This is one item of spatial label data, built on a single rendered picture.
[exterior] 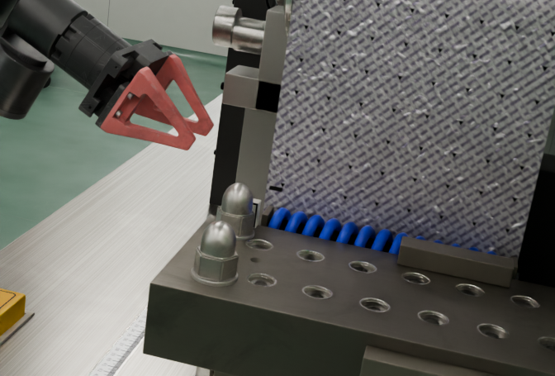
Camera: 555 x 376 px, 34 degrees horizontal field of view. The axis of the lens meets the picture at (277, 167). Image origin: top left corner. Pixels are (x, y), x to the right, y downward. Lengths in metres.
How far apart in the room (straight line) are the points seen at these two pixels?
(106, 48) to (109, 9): 6.07
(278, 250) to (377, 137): 0.14
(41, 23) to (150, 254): 0.33
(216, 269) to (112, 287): 0.30
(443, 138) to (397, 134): 0.04
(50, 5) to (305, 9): 0.23
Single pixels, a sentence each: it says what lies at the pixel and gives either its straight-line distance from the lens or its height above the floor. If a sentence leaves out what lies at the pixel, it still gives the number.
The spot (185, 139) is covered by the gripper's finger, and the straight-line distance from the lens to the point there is 0.83.
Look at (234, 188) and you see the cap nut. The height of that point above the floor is 1.07.
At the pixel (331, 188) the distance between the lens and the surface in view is 0.84.
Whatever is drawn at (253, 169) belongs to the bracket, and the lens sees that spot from 0.94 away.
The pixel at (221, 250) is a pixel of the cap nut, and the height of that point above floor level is 1.06.
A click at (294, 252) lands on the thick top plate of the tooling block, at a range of 0.78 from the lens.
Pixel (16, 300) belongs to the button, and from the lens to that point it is 0.89.
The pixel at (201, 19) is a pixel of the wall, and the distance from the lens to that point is 6.69.
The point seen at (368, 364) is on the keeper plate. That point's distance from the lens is 0.65.
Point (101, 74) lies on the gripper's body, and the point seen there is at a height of 1.14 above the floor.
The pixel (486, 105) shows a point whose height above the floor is 1.17.
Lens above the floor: 1.33
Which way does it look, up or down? 17 degrees down
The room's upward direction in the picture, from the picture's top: 8 degrees clockwise
